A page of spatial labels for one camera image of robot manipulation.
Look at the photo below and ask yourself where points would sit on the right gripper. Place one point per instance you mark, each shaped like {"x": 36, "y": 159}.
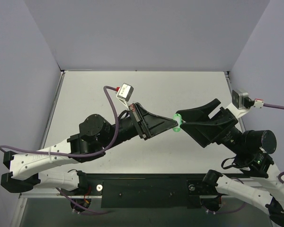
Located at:
{"x": 220, "y": 125}

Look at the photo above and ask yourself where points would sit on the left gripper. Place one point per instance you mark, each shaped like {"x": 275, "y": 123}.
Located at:
{"x": 139, "y": 121}

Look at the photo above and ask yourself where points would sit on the green key tag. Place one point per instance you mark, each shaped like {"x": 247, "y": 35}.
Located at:
{"x": 178, "y": 119}

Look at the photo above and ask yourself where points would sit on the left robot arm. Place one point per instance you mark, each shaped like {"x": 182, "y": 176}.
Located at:
{"x": 32, "y": 169}

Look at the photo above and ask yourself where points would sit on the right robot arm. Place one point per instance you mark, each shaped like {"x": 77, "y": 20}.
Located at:
{"x": 252, "y": 151}

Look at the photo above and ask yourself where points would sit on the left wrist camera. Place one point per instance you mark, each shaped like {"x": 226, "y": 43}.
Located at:
{"x": 125, "y": 92}

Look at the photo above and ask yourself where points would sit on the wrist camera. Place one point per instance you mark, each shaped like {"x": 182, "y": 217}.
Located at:
{"x": 125, "y": 92}
{"x": 238, "y": 97}

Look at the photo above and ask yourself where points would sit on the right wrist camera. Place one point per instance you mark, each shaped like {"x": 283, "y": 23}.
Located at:
{"x": 238, "y": 97}

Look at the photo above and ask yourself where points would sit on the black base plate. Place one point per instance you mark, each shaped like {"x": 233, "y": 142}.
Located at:
{"x": 150, "y": 191}

